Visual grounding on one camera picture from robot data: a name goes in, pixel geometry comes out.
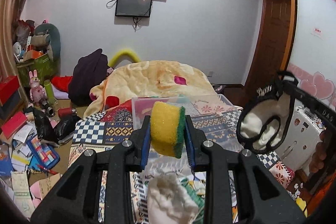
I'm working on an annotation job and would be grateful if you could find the white suitcase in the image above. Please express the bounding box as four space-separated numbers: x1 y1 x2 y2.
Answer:
276 106 325 171

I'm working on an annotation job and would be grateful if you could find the dark purple clothing pile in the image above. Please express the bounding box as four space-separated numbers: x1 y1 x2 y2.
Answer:
68 48 109 106

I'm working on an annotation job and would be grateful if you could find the yellow foam arc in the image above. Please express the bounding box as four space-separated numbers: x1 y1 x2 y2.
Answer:
108 48 141 67

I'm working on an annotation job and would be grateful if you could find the pink rabbit toy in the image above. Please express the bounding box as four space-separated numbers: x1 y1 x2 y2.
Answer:
29 69 47 105

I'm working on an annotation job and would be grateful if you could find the yellow green sponge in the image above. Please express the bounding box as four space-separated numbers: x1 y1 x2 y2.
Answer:
150 101 185 159

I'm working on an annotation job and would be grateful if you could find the black plastic bag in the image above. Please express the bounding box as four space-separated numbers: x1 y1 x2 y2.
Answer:
33 108 81 147

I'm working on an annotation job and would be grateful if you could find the green knitted cloth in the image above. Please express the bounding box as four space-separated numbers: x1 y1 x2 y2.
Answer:
181 177 206 223

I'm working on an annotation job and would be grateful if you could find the brown wooden wardrobe door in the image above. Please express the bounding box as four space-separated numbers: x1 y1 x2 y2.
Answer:
238 0 297 106

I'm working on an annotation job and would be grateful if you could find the grey green plush toy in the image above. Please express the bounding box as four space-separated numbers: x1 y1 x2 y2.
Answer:
31 23 61 62

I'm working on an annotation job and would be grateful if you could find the blue pencil case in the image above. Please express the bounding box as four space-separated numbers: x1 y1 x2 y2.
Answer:
27 135 60 169

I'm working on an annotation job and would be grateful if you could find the white sliding wardrobe panel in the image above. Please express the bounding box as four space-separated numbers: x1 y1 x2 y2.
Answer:
288 0 335 110

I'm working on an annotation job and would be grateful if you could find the clear plastic storage box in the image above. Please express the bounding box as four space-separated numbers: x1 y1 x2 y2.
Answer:
131 94 244 154

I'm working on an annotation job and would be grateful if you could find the red flat box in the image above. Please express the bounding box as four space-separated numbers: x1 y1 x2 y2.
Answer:
0 76 19 106

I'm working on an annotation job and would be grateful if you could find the red cylinder bottle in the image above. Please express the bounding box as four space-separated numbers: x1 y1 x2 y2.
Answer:
58 107 77 118

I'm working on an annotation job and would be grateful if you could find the white cloth drawstring pouch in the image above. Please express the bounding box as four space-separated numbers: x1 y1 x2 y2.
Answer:
147 174 199 223

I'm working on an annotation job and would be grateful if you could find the beige plush blanket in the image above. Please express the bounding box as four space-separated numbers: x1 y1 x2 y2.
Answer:
84 60 216 118

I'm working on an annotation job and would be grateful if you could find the patterned patchwork bed cover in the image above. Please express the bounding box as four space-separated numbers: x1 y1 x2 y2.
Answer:
68 97 296 224

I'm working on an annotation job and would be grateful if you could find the small black wall monitor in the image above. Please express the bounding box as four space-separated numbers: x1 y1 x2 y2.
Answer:
115 0 153 18

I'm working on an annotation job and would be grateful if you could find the black trimmed white fleece item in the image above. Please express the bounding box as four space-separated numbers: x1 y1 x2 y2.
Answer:
236 71 298 155

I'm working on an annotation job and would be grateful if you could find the green cardboard box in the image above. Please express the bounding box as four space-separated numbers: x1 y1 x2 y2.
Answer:
17 54 59 88

